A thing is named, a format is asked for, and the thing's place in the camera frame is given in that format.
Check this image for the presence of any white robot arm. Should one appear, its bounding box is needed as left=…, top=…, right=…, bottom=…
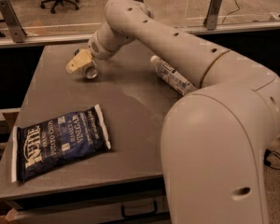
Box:
left=66, top=0, right=280, bottom=224

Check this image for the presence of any blue kettle chips bag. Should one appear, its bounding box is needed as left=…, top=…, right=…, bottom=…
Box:
left=11, top=105, right=111, bottom=182

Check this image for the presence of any metal railing base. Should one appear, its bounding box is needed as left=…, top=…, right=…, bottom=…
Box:
left=0, top=21, right=280, bottom=49

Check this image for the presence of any right metal glass bracket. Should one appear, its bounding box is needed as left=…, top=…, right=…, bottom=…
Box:
left=203, top=0, right=222, bottom=31

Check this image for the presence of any left metal glass bracket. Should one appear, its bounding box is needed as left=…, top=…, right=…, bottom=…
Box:
left=0, top=0, right=27, bottom=43

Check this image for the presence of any grey drawer with handle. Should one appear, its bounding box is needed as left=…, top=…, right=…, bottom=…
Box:
left=6, top=189, right=171, bottom=224

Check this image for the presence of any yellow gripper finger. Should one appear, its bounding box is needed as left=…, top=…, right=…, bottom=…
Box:
left=66, top=49, right=92, bottom=74

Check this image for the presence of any clear plastic water bottle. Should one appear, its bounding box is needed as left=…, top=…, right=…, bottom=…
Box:
left=150, top=55, right=197, bottom=96

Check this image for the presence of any black floor cable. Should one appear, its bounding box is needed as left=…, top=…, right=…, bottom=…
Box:
left=263, top=148, right=280, bottom=171

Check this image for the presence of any redbull can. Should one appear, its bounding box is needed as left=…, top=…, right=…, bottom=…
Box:
left=79, top=58, right=98, bottom=79

